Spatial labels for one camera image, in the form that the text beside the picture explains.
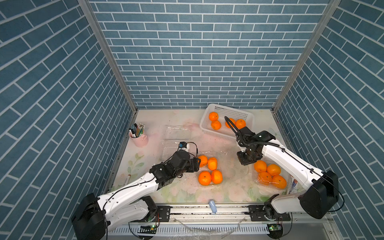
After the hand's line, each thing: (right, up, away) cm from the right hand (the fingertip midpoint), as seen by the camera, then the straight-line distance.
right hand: (243, 162), depth 79 cm
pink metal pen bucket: (-62, +12, +13) cm, 65 cm away
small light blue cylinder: (-17, -21, -5) cm, 28 cm away
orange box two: (-12, +19, +24) cm, 33 cm away
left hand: (-24, 0, -1) cm, 24 cm away
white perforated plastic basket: (-6, +30, +32) cm, 44 cm away
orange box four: (+5, +20, +26) cm, 33 cm away
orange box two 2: (-16, -2, +5) cm, 17 cm away
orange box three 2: (-21, -9, +1) cm, 23 cm away
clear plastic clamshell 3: (+8, -9, +6) cm, 14 cm away
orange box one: (-14, +26, +29) cm, 41 cm away
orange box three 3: (+12, -9, +1) cm, 15 cm away
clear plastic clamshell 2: (-10, -8, +13) cm, 18 cm away
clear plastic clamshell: (-43, +12, +27) cm, 52 cm away
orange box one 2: (-21, -1, +7) cm, 22 cm away
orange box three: (0, +23, +29) cm, 37 cm away
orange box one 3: (+11, -4, +5) cm, 13 cm away
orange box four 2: (-14, -8, +1) cm, 17 cm away
